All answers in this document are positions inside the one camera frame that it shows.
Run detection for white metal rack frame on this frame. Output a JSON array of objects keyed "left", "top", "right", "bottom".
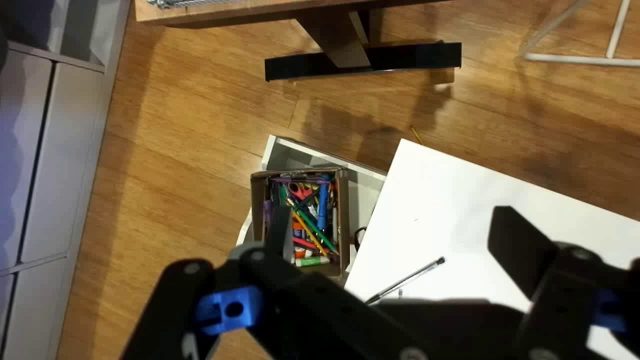
[{"left": 518, "top": 0, "right": 640, "bottom": 71}]

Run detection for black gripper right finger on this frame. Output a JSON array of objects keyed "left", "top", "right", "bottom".
[{"left": 489, "top": 207, "right": 640, "bottom": 360}]

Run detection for long green pen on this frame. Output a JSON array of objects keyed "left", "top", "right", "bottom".
[{"left": 277, "top": 189, "right": 340, "bottom": 256}]

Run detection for red scissors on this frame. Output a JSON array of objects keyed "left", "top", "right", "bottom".
[{"left": 288, "top": 184, "right": 317, "bottom": 204}]

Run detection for blue marker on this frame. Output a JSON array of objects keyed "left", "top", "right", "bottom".
[{"left": 317, "top": 174, "right": 335, "bottom": 233}]

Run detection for white open drawer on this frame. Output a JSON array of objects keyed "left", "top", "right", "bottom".
[{"left": 236, "top": 135, "right": 389, "bottom": 273}]

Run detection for green marker white cap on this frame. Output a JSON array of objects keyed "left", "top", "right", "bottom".
[{"left": 292, "top": 254, "right": 333, "bottom": 271}]

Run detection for red pen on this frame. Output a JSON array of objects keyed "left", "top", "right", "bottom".
[{"left": 292, "top": 237, "right": 324, "bottom": 254}]

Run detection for white desk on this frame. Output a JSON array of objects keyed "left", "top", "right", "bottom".
[{"left": 345, "top": 138, "right": 640, "bottom": 360}]

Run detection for brown cardboard box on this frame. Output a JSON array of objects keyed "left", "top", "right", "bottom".
[{"left": 249, "top": 166, "right": 352, "bottom": 285}]

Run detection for yellow pencil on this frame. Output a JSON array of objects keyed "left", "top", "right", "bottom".
[{"left": 290, "top": 213, "right": 330, "bottom": 260}]

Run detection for white storage cabinet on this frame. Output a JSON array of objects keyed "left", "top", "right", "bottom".
[{"left": 0, "top": 0, "right": 132, "bottom": 360}]

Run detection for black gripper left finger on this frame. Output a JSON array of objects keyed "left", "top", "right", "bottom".
[{"left": 122, "top": 204, "right": 442, "bottom": 360}]

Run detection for thin black pen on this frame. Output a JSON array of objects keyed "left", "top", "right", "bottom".
[{"left": 365, "top": 256, "right": 449, "bottom": 309}]

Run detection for wooden table black foot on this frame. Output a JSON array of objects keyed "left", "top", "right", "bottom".
[{"left": 132, "top": 0, "right": 467, "bottom": 84}]

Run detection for black ring cable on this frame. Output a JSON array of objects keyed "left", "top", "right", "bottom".
[{"left": 351, "top": 227, "right": 371, "bottom": 254}]

